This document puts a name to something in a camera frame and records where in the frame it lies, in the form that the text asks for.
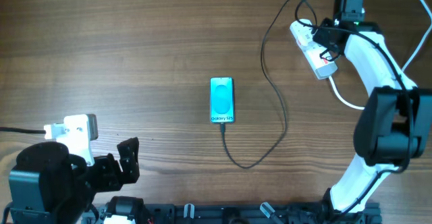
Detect black charger cable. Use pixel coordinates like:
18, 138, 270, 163
219, 0, 320, 169

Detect blue screen smartphone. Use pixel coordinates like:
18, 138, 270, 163
210, 77, 235, 123

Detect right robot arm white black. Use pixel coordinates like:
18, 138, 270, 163
313, 0, 431, 223

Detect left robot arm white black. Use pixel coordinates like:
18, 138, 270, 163
2, 138, 140, 223

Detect white power strip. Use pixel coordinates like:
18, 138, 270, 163
290, 21, 338, 80

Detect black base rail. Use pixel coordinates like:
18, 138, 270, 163
80, 202, 382, 224

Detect white power strip cord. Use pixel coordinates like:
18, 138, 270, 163
327, 0, 432, 111

